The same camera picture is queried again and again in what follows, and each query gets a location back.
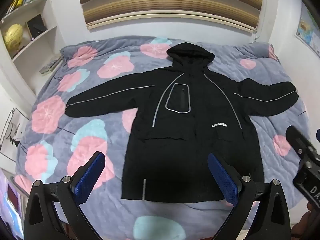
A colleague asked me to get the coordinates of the person's right hand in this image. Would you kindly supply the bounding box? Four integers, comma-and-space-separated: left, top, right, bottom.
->
292, 211, 310, 240

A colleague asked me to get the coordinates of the stack of books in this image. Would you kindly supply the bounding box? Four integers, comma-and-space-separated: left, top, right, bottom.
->
39, 56, 63, 75

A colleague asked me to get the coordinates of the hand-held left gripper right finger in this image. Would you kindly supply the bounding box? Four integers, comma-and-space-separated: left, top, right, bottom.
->
207, 152, 292, 240

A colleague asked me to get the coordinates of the black hooded jacket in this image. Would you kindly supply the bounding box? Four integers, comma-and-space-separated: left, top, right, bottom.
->
65, 42, 299, 202

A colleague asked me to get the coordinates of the grey floral blanket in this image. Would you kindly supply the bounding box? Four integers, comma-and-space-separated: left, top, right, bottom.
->
15, 36, 320, 240

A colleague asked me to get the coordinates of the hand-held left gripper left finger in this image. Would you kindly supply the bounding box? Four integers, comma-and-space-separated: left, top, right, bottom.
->
24, 151, 108, 240

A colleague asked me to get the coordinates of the line drawing wall poster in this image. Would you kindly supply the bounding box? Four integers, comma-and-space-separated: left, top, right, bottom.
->
0, 107, 22, 153

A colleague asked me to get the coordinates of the yellow globe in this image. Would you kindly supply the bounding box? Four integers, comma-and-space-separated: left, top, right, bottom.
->
4, 24, 25, 53

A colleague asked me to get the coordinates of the wall map poster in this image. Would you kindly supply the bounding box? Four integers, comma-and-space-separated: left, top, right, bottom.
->
295, 5, 320, 56

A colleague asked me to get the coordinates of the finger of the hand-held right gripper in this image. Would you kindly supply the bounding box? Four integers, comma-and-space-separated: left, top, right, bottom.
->
286, 125, 320, 162

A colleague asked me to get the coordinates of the black box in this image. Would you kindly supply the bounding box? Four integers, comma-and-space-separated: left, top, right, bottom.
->
26, 14, 48, 38

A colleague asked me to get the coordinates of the striped window blind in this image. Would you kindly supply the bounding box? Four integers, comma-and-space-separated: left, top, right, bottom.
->
76, 0, 265, 33

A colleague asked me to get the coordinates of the white bookshelf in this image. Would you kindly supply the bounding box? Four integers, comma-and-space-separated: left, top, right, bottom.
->
0, 0, 63, 64

